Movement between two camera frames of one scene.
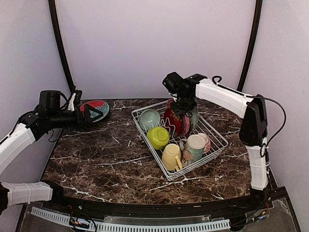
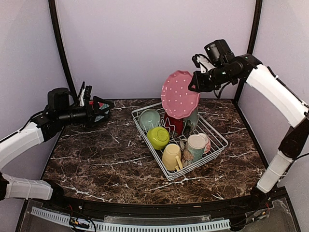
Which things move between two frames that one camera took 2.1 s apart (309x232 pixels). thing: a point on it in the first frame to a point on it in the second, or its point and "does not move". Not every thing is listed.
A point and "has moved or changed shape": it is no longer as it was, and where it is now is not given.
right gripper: [178, 111] to [198, 85]
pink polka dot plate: [186, 124] has moved or changed shape
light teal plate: [194, 118] does not move
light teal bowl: [149, 118] does not move
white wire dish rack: [180, 138] does not move
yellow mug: [171, 157] does not move
